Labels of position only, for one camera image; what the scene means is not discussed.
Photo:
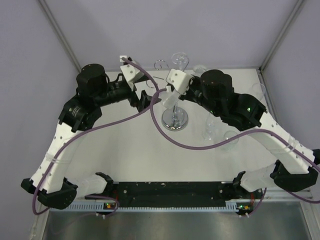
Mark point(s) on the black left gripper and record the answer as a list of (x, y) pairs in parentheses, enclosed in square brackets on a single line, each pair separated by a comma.
[(144, 101)]

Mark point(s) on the etched clear wine glass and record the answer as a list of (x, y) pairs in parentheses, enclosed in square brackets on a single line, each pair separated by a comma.
[(181, 60)]

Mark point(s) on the small clear wine glass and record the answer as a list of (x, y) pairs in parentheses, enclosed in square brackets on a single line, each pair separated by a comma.
[(199, 69)]

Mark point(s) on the tall clear wine glass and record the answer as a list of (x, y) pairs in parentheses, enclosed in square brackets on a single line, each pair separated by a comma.
[(258, 90)]

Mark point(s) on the clear ribbed glass tumbler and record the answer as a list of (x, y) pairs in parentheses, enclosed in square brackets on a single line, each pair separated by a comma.
[(169, 99)]

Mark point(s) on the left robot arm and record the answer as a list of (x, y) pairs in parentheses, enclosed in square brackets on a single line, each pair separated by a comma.
[(48, 185)]

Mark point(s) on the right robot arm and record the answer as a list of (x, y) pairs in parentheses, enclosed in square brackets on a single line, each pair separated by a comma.
[(294, 169)]

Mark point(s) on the chrome wine glass rack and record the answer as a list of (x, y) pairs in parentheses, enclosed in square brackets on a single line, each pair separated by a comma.
[(174, 119)]

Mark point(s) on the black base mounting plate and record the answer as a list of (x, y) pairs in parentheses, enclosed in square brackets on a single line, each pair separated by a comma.
[(175, 194)]

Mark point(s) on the left controller board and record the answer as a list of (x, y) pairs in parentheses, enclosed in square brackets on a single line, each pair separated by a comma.
[(91, 206)]

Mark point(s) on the controller board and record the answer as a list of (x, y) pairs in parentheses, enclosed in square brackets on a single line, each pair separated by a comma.
[(91, 206), (243, 206)]

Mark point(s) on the right controller board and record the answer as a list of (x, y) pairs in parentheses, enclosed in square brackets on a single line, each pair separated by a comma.
[(243, 206)]

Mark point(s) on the aluminium frame rail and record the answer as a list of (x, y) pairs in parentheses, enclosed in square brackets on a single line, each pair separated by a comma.
[(287, 197)]

